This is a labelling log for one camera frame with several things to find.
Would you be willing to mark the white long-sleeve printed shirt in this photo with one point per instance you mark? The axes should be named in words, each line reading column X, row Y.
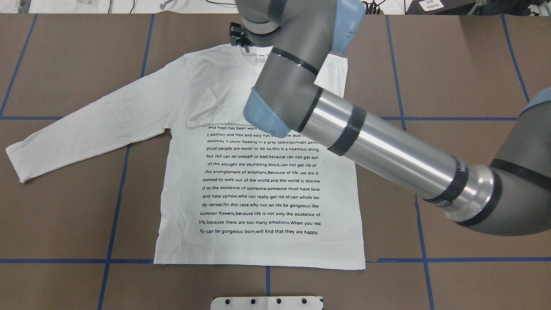
column 232, row 194

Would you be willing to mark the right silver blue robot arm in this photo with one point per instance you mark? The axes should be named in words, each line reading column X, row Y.
column 511, row 197

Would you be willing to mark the black box with white label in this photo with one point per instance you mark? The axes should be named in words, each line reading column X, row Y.
column 440, row 7

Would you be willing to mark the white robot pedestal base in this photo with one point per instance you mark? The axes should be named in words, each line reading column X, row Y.
column 268, row 303

